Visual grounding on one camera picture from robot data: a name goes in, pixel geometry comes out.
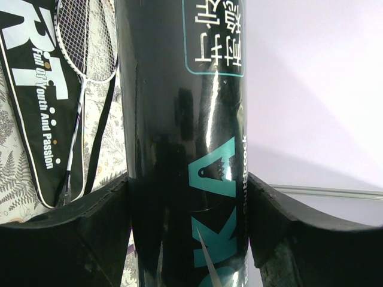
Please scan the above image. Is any white strung badminton racket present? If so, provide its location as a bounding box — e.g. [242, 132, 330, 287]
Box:
[54, 1, 118, 207]

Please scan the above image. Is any black shuttlecock tube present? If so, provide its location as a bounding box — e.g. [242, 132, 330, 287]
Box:
[115, 1, 249, 286]

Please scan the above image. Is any black sport racket cover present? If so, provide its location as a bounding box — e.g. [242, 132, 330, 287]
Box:
[0, 0, 119, 209]

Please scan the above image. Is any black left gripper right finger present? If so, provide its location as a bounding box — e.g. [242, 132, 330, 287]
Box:
[248, 173, 382, 286]

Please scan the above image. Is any floral patterned table mat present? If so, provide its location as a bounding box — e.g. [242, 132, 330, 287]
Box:
[0, 0, 138, 287]

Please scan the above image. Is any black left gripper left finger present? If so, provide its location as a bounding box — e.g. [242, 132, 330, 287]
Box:
[1, 174, 131, 286]

